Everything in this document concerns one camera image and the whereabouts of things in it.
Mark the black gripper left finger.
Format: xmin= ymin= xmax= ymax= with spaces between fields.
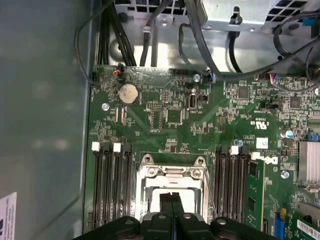
xmin=73 ymin=192 xmax=174 ymax=240

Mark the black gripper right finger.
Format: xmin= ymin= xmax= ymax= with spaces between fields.
xmin=173 ymin=192 xmax=275 ymax=240

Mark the silver CPU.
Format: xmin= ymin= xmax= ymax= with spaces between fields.
xmin=151 ymin=187 xmax=202 ymax=219

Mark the metal socket cover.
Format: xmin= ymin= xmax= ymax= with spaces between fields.
xmin=143 ymin=176 xmax=206 ymax=221

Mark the CPU socket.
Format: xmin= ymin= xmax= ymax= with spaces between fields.
xmin=134 ymin=152 xmax=211 ymax=225

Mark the metal locking lever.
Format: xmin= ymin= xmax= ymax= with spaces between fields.
xmin=202 ymin=163 xmax=219 ymax=221

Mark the black RAM slot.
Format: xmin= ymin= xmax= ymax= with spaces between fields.
xmin=91 ymin=141 xmax=105 ymax=225
xmin=101 ymin=142 xmax=113 ymax=223
xmin=215 ymin=144 xmax=228 ymax=223
xmin=237 ymin=145 xmax=251 ymax=223
xmin=112 ymin=142 xmax=124 ymax=221
xmin=122 ymin=142 xmax=135 ymax=218
xmin=226 ymin=145 xmax=240 ymax=223

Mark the black expansion slot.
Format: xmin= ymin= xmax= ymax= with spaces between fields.
xmin=261 ymin=217 xmax=271 ymax=240

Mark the green RAM stick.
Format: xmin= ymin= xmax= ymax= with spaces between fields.
xmin=248 ymin=159 xmax=266 ymax=235

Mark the blue expansion slot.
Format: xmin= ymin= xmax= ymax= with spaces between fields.
xmin=274 ymin=211 xmax=286 ymax=240

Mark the green motherboard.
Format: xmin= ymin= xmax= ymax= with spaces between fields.
xmin=83 ymin=63 xmax=320 ymax=240

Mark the silver chipset heatsink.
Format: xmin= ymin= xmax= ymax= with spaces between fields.
xmin=297 ymin=140 xmax=320 ymax=185

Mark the round coin battery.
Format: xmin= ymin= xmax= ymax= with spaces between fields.
xmin=117 ymin=83 xmax=140 ymax=105

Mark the black PC case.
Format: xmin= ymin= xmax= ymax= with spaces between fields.
xmin=0 ymin=0 xmax=320 ymax=240

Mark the metal drive cage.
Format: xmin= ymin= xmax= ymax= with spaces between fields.
xmin=113 ymin=0 xmax=310 ymax=33

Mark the thick dark grey wire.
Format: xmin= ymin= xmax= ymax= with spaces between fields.
xmin=184 ymin=0 xmax=223 ymax=77

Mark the black wire bundle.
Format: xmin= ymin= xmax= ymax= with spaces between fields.
xmin=96 ymin=0 xmax=138 ymax=68

